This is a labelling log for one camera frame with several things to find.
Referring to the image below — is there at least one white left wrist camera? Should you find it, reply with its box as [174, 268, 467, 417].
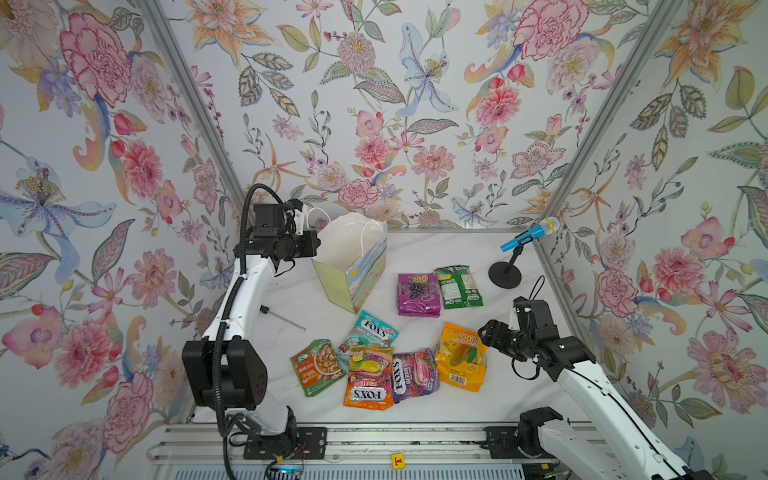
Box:
[286, 199, 310, 236]

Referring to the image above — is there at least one landscape print paper bag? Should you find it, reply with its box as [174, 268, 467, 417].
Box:
[309, 207, 388, 314]

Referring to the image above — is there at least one purple Fox's candy packet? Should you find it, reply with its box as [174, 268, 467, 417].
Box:
[392, 349, 440, 404]

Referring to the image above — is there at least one teal Fox's candy packet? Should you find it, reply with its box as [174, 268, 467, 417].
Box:
[338, 311, 399, 364]

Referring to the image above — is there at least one yellow mango snack packet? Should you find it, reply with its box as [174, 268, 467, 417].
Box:
[435, 323, 488, 393]

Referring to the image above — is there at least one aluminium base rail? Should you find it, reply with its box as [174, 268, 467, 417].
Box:
[148, 422, 504, 465]

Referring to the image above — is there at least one orange Fox's fruits packet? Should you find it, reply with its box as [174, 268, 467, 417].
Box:
[343, 346, 394, 411]

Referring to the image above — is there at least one green orange snack packet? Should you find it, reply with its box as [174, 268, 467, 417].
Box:
[291, 339, 346, 397]

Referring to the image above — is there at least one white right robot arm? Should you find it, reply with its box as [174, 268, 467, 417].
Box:
[478, 297, 713, 479]

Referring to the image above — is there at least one purple grape snack packet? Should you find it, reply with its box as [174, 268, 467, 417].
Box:
[397, 273, 441, 318]

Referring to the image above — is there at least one yellow tag with letter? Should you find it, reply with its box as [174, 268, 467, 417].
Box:
[390, 453, 406, 471]

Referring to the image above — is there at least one blue toy microphone on stand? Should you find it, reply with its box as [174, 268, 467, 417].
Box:
[488, 217, 561, 289]

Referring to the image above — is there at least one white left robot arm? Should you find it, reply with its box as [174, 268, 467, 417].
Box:
[181, 183, 320, 462]

